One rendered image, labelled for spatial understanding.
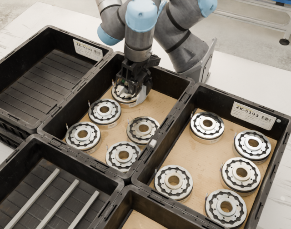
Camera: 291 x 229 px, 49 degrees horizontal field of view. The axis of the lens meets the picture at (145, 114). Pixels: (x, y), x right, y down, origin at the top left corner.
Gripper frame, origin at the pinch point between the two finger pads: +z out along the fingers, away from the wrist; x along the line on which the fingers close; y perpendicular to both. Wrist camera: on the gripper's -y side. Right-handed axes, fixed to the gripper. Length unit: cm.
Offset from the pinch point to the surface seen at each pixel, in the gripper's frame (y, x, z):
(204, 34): -156, -20, 88
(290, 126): -4.5, 45.1, -13.4
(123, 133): 13.7, 4.2, 1.6
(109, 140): 18.1, 1.8, 1.9
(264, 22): -175, 19, 69
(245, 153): 4.7, 38.2, -5.7
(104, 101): 7.9, -7.0, 0.0
